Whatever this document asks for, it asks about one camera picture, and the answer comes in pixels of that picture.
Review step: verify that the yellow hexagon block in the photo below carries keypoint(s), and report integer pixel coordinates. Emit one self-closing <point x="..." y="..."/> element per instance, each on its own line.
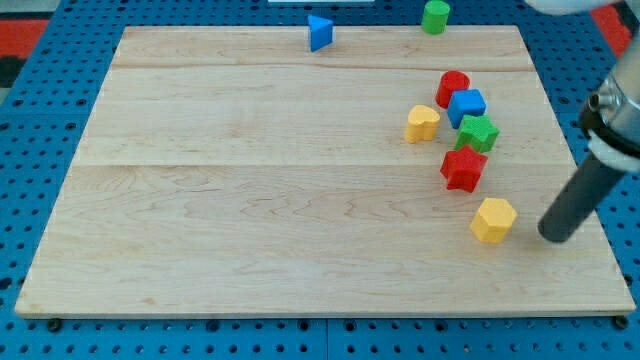
<point x="493" y="220"/>

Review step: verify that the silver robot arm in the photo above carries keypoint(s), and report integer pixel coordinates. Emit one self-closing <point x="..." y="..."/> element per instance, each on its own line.
<point x="610" y="118"/>

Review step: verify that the wooden board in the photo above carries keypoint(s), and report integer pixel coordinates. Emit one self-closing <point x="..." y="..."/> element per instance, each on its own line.
<point x="230" y="172"/>

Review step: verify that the yellow heart block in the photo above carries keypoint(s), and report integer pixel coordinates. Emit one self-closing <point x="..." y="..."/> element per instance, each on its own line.
<point x="422" y="124"/>

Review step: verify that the red star block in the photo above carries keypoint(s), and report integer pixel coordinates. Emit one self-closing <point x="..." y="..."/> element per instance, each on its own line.
<point x="463" y="168"/>

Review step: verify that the blue triangle block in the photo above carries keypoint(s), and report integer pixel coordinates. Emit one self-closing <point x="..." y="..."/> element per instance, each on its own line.
<point x="320" y="32"/>

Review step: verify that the green star block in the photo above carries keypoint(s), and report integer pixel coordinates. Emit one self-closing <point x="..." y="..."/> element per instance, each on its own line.
<point x="478" y="132"/>

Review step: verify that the red cylinder block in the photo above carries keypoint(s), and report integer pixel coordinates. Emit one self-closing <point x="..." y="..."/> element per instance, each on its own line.
<point x="450" y="82"/>

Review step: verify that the blue cube block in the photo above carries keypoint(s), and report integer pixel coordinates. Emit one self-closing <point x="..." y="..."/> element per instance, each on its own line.
<point x="465" y="102"/>

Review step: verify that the green cylinder block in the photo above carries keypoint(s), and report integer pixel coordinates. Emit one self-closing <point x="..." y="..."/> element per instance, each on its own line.
<point x="435" y="16"/>

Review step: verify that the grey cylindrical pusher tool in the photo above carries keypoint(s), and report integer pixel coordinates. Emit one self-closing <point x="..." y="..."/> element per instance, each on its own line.
<point x="588" y="186"/>

